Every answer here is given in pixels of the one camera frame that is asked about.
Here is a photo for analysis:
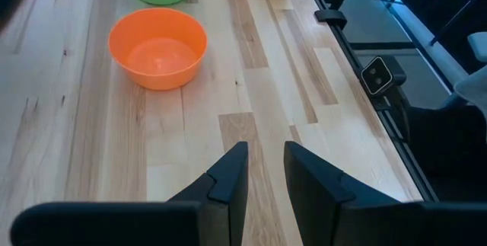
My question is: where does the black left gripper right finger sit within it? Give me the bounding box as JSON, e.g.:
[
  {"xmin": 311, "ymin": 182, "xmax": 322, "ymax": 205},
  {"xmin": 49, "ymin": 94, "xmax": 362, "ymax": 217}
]
[{"xmin": 283, "ymin": 141, "xmax": 487, "ymax": 246}]

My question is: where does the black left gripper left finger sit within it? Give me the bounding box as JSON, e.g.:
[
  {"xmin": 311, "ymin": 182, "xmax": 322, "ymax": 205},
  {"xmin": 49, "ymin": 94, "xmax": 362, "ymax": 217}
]
[{"xmin": 10, "ymin": 141, "xmax": 250, "ymax": 246}]

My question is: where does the orange plastic bowl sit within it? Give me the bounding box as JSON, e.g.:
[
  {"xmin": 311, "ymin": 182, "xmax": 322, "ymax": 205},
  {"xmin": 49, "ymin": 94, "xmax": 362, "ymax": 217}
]
[{"xmin": 108, "ymin": 8, "xmax": 208, "ymax": 91}]

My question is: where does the grey office chair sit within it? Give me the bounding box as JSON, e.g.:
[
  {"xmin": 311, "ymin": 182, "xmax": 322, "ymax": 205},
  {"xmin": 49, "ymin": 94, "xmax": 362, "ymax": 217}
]
[{"xmin": 454, "ymin": 31, "xmax": 487, "ymax": 107}]

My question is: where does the black table clamp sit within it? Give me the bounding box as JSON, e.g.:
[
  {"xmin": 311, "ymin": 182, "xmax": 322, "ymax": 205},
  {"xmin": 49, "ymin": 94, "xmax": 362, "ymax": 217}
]
[{"xmin": 314, "ymin": 8, "xmax": 348, "ymax": 30}]

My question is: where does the black frame rail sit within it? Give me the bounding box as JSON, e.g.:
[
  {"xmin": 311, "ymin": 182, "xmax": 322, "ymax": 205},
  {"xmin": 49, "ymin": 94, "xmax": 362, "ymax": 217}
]
[{"xmin": 300, "ymin": 0, "xmax": 441, "ymax": 203}]

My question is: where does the small black camera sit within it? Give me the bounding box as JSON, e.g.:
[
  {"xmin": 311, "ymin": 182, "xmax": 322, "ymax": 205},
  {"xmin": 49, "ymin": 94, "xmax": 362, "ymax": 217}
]
[{"xmin": 360, "ymin": 54, "xmax": 410, "ymax": 110}]

